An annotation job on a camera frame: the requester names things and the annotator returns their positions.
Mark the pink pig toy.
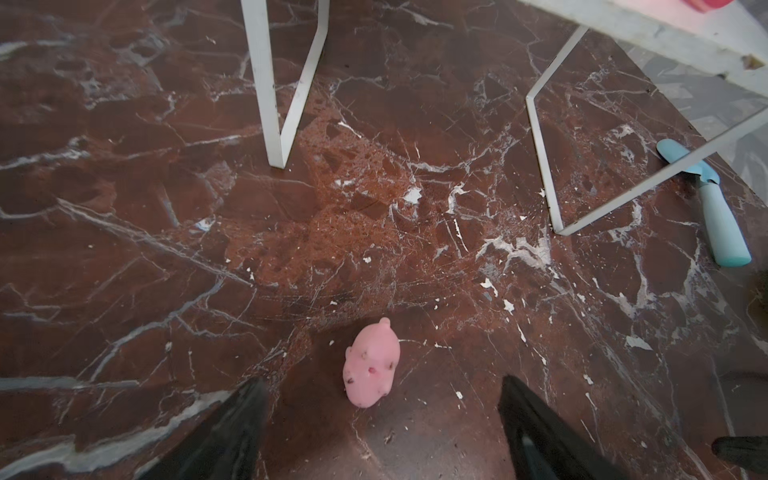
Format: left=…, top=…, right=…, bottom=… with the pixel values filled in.
left=685, top=0, right=734, bottom=12
left=343, top=317, right=401, bottom=408

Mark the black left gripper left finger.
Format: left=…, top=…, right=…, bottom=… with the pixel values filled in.
left=141, top=378, right=267, bottom=479

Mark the light blue toy shovel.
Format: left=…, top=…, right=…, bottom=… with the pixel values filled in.
left=684, top=161, right=752, bottom=268

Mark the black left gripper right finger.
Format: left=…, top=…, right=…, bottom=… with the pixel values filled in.
left=497, top=375, right=628, bottom=479

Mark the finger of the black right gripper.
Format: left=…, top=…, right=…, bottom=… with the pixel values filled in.
left=712, top=436, right=768, bottom=474

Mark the white two-tier shelf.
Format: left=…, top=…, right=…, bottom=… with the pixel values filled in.
left=241, top=1, right=767, bottom=236

